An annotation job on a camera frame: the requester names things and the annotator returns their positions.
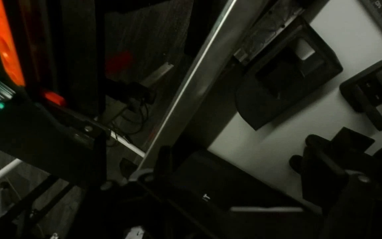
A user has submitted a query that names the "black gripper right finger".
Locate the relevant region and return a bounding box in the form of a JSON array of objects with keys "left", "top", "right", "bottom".
[{"left": 300, "top": 146, "right": 377, "bottom": 239}]

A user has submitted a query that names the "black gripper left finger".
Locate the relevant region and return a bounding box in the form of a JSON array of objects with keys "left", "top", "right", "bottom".
[{"left": 130, "top": 145, "right": 177, "bottom": 197}]

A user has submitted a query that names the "small black plastic bracket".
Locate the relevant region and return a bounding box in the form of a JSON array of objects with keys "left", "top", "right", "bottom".
[
  {"left": 338, "top": 59, "right": 382, "bottom": 133},
  {"left": 288, "top": 127, "right": 376, "bottom": 178}
]

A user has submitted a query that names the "grey metal tool drawer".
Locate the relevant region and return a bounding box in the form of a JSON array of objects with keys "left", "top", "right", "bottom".
[{"left": 135, "top": 0, "right": 382, "bottom": 210}]

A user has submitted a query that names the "white drawer liner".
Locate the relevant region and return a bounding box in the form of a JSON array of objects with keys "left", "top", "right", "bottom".
[{"left": 206, "top": 0, "right": 382, "bottom": 205}]

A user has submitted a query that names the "red lit button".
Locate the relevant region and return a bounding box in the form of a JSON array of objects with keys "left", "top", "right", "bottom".
[{"left": 41, "top": 89, "right": 68, "bottom": 109}]

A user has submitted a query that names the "black frame-shaped plastic part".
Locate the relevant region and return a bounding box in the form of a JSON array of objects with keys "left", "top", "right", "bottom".
[{"left": 234, "top": 15, "right": 345, "bottom": 132}]

